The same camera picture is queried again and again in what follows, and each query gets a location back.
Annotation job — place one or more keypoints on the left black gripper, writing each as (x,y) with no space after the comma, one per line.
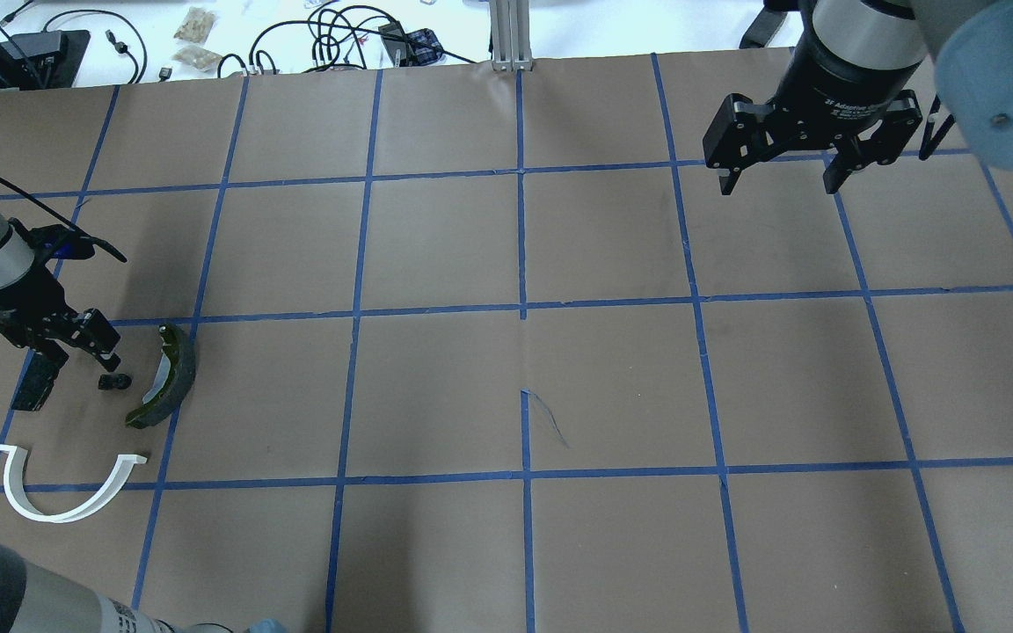
(25,303)

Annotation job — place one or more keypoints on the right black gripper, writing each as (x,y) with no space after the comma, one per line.
(842,90)

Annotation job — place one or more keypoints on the black brake pad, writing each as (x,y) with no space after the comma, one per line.
(34,389)

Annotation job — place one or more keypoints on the aluminium frame post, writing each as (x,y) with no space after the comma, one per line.
(510,35)

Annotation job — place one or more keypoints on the brown paper table mat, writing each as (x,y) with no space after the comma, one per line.
(489,352)

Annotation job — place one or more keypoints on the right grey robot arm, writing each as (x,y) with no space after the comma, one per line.
(961,54)

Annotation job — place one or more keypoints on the green brake shoe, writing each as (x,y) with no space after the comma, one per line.
(173,380)

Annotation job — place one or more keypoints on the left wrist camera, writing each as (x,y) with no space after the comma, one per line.
(64,243)

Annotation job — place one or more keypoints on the small black bearing gear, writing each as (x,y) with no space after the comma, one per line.
(114,382)

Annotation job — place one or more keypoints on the black monitor stand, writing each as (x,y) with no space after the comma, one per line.
(41,60)

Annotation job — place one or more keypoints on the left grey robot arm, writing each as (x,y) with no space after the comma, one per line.
(15,256)

